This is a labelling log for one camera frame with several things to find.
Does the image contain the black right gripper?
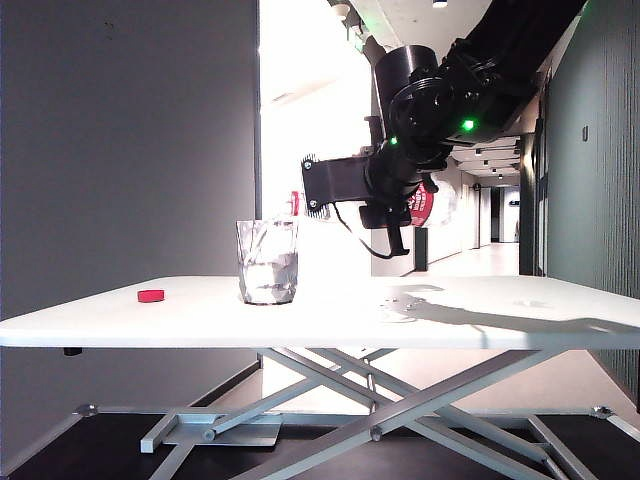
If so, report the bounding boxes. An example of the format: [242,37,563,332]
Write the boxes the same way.
[359,142,449,257]

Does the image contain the grey scissor table frame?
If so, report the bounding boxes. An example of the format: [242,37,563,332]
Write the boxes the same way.
[72,348,640,480]

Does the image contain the black camera cable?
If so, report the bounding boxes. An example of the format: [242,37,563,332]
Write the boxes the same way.
[330,202,401,260]

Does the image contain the clear water bottle red label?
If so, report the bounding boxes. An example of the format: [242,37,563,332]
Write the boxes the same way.
[279,172,460,229]

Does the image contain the clear faceted drinking glass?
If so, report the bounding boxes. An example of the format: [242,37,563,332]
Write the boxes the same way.
[235,218,300,306]

